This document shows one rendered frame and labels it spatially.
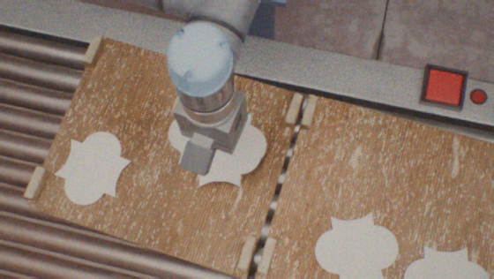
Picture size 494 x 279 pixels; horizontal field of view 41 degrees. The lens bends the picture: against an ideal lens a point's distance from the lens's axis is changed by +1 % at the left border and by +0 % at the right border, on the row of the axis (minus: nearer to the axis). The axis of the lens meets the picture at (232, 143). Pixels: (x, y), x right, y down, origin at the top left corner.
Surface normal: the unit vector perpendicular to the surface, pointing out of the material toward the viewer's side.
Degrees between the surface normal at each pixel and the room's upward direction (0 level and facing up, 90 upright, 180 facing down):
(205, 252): 0
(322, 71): 0
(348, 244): 0
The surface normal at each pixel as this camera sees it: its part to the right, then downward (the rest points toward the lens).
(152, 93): -0.05, -0.30
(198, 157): -0.22, 0.14
